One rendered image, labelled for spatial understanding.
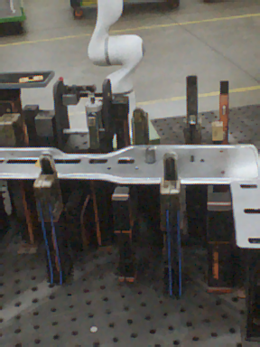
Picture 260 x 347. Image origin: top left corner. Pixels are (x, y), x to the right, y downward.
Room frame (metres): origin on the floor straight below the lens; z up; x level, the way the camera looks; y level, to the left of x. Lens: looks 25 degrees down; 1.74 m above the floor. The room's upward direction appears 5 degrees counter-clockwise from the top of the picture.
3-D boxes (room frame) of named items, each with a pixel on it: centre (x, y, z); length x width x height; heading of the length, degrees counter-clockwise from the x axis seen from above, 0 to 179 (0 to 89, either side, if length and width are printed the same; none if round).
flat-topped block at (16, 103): (1.78, 0.43, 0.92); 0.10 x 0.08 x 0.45; 81
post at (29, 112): (1.64, 0.31, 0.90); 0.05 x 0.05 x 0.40; 81
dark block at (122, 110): (1.59, 0.00, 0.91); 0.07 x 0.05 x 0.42; 171
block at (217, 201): (1.14, -0.25, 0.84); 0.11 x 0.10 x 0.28; 171
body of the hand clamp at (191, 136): (1.50, -0.23, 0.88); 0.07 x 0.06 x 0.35; 171
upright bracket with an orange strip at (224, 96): (1.47, -0.33, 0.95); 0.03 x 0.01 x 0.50; 81
